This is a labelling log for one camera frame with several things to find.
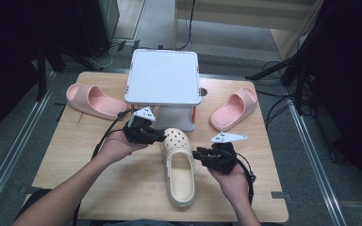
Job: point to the person's right hand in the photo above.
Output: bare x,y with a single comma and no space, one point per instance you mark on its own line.
235,185

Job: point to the black round table grommet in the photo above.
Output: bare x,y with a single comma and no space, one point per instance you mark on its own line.
203,92

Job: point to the person's grey clothing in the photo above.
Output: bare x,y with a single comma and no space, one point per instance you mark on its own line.
169,223

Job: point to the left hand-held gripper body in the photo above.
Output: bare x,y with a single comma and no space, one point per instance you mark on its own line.
139,132

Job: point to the pink slide slipper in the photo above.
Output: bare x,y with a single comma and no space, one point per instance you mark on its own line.
232,111
103,103

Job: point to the dark curtain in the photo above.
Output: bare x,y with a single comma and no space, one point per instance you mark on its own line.
9,47
352,78

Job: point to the white two-tier shoe rack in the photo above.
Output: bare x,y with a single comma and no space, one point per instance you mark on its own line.
163,75

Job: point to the person's left hand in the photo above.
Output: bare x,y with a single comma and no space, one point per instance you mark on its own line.
118,149

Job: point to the cream clog shoe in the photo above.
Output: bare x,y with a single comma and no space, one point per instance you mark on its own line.
179,175

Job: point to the dark cabinet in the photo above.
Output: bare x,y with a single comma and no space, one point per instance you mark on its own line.
97,22

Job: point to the black metal stand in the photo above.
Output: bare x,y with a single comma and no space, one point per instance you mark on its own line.
295,66
42,69

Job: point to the beige wooden board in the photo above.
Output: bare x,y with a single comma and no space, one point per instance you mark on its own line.
248,12

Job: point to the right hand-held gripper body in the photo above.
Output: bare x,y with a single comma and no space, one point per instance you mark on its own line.
221,158

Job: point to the metal floor rail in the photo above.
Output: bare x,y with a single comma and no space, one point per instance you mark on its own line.
314,160
15,147

